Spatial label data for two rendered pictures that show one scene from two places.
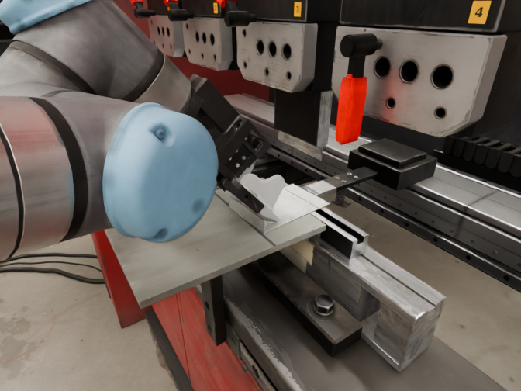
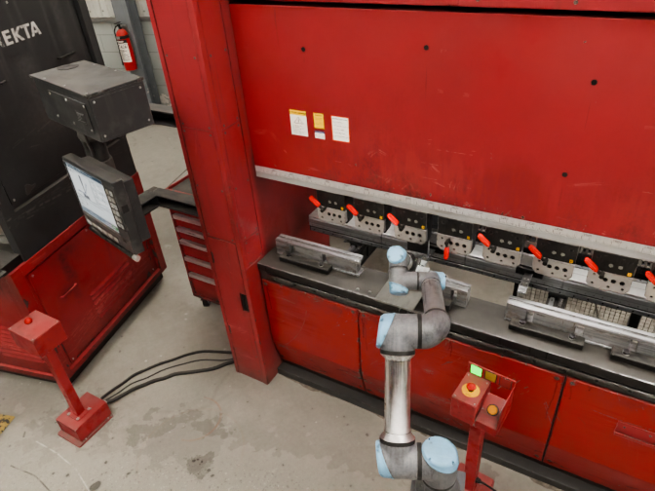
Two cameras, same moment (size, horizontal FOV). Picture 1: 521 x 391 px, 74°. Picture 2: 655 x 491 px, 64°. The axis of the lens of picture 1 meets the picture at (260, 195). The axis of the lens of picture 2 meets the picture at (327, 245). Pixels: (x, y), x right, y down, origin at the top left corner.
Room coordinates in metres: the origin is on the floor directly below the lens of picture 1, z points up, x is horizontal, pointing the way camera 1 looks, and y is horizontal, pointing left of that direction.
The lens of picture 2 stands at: (-1.14, 1.12, 2.53)
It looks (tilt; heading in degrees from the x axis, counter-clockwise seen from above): 34 degrees down; 336
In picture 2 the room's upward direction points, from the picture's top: 5 degrees counter-clockwise
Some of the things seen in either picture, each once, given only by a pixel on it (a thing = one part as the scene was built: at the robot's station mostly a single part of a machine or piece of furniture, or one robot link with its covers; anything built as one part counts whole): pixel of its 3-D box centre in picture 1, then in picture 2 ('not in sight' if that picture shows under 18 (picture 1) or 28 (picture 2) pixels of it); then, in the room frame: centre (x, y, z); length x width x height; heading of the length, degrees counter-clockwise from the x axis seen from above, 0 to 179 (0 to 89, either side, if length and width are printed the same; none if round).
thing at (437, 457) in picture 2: not in sight; (437, 461); (-0.34, 0.43, 0.94); 0.13 x 0.12 x 0.14; 57
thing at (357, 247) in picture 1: (310, 214); not in sight; (0.46, -0.08, 0.99); 0.20 x 0.03 x 0.03; 34
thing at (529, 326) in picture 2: not in sight; (546, 332); (-0.05, -0.34, 0.89); 0.30 x 0.05 x 0.03; 34
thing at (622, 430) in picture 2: not in sight; (635, 434); (-0.45, -0.49, 0.59); 0.15 x 0.02 x 0.07; 34
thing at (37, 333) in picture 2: not in sight; (60, 377); (1.33, 1.67, 0.41); 0.25 x 0.20 x 0.83; 124
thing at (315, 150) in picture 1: (300, 118); (418, 246); (0.49, -0.06, 1.13); 0.10 x 0.02 x 0.10; 34
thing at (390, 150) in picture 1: (364, 169); (430, 249); (0.57, -0.19, 1.01); 0.26 x 0.12 x 0.05; 124
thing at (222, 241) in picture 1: (213, 226); (404, 287); (0.41, 0.07, 1.00); 0.26 x 0.18 x 0.01; 124
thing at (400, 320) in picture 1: (315, 251); (428, 284); (0.45, -0.09, 0.92); 0.39 x 0.06 x 0.10; 34
